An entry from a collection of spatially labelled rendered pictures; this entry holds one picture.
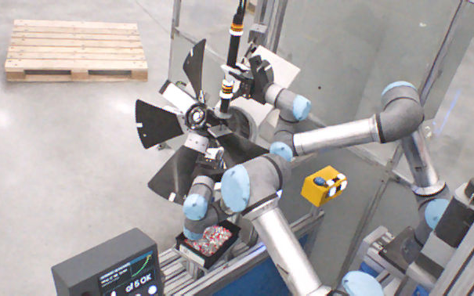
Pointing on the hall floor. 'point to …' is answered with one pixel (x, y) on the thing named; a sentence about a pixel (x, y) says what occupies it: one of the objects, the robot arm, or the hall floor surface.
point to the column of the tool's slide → (264, 19)
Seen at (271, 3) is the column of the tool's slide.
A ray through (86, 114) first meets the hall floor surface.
